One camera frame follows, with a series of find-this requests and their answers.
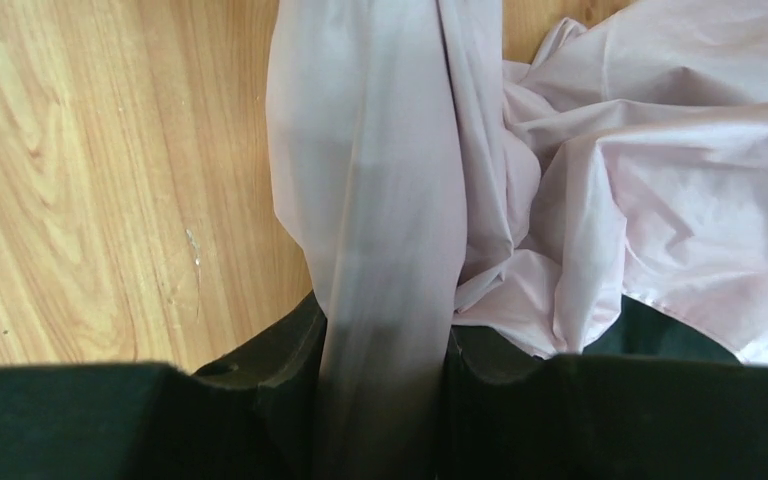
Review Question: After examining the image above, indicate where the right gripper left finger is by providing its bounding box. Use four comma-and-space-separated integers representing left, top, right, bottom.
0, 295, 327, 479

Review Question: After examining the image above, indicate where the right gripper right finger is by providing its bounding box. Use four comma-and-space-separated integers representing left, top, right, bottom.
436, 298, 768, 479

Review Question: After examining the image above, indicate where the pink folding umbrella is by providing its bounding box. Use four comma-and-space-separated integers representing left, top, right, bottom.
266, 1, 768, 479

